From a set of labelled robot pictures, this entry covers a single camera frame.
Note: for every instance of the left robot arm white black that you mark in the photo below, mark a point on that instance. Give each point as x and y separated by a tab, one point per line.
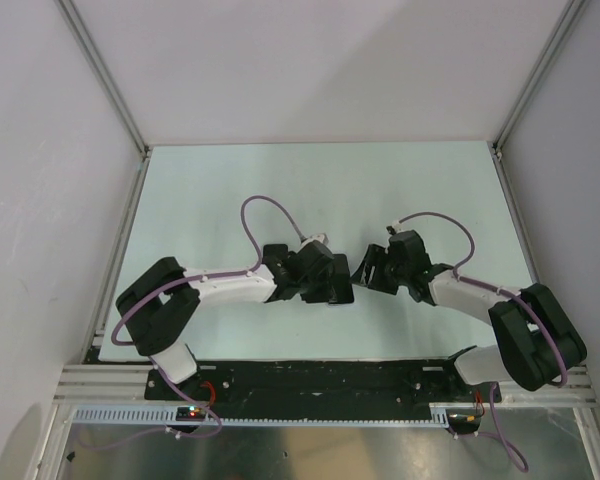
156	308

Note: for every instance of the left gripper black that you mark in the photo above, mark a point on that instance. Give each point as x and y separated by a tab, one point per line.
322	294

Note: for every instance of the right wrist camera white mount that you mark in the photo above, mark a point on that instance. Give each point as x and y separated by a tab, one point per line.
395	228

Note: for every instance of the aluminium frame rail front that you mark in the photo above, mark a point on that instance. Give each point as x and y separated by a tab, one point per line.
120	382

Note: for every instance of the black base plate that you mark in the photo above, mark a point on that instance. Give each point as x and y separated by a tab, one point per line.
396	390

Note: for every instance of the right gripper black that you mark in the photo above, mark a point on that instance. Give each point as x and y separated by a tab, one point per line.
375	255

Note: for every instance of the purple phone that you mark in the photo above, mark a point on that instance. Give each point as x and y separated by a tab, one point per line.
340	304

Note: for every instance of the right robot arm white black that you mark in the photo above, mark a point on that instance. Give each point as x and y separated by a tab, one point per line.
536	343

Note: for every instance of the white slotted cable duct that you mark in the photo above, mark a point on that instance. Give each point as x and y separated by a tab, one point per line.
434	417

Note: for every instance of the aluminium corner post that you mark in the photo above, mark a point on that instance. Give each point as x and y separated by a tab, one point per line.
92	54
555	43

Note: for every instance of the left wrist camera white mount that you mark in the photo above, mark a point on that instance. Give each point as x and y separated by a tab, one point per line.
319	237

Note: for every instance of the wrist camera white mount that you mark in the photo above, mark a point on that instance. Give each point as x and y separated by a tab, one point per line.
319	237
395	228

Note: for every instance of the left aluminium corner post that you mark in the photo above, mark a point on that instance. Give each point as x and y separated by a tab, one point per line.
92	54

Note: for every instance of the teal phone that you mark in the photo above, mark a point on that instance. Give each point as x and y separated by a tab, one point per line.
341	289

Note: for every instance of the right aluminium corner post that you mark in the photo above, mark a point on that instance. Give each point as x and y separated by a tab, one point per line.
555	43

